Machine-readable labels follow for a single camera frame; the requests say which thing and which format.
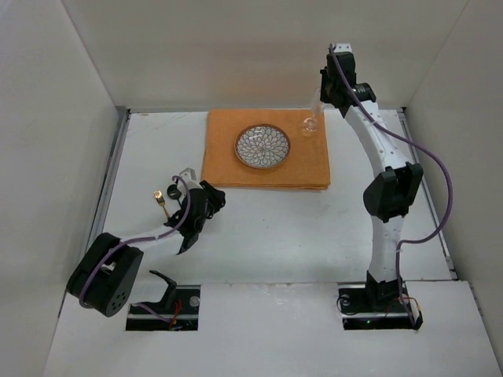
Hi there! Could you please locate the clear wine glass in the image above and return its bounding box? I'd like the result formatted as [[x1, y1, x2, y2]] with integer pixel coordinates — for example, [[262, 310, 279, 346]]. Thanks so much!
[[302, 87, 325, 137]]

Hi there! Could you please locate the gold and black fork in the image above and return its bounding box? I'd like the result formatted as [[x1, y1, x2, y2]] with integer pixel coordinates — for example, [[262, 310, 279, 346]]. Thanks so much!
[[153, 190, 170, 220]]

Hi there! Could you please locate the patterned ceramic plate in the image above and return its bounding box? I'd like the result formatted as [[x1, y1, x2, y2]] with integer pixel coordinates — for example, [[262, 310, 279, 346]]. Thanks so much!
[[234, 123, 291, 170]]

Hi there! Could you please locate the orange cloth placemat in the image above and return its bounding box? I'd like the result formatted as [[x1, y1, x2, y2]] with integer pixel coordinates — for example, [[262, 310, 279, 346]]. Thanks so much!
[[201, 108, 331, 190]]

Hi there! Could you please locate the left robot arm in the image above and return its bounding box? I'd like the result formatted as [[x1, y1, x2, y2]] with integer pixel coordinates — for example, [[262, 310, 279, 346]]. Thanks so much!
[[66, 175, 226, 317]]

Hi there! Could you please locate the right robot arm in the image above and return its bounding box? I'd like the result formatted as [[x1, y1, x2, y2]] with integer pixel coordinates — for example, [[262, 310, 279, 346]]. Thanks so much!
[[320, 44, 423, 311]]

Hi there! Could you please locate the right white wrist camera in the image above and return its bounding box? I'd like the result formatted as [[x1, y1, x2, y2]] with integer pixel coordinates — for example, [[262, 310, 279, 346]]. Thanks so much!
[[332, 42, 352, 53]]

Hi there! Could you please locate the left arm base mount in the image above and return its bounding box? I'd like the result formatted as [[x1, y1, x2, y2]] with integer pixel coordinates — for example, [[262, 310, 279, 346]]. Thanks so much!
[[125, 270, 201, 331]]

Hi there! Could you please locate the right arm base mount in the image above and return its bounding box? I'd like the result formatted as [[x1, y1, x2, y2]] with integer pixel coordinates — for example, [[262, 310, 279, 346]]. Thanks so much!
[[336, 284, 424, 331]]

